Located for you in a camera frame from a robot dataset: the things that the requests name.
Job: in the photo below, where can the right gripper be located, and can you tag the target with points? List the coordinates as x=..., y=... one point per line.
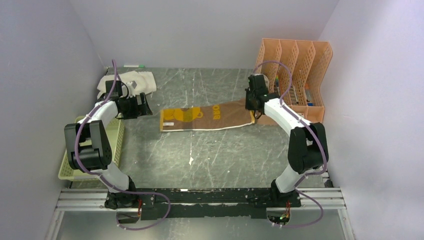
x=247, y=105

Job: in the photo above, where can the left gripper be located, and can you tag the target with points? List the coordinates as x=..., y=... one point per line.
x=142, y=110

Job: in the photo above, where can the yellow brown bear towel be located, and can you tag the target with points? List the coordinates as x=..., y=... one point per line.
x=216, y=117

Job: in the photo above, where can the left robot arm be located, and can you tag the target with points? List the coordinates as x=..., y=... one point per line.
x=88, y=147

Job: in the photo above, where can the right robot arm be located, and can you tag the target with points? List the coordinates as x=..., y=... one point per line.
x=307, y=152

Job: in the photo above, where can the white crumpled towel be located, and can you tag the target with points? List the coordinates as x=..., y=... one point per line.
x=145, y=83

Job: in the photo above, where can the white green marker pen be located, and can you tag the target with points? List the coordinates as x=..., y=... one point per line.
x=133, y=66

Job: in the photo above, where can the orange file organizer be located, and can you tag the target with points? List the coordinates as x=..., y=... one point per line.
x=296, y=69

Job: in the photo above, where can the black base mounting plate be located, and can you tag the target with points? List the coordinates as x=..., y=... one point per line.
x=155, y=203

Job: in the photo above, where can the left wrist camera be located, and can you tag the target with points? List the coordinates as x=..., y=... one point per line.
x=131, y=85

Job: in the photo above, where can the aluminium frame rails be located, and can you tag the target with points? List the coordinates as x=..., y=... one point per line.
x=218, y=174

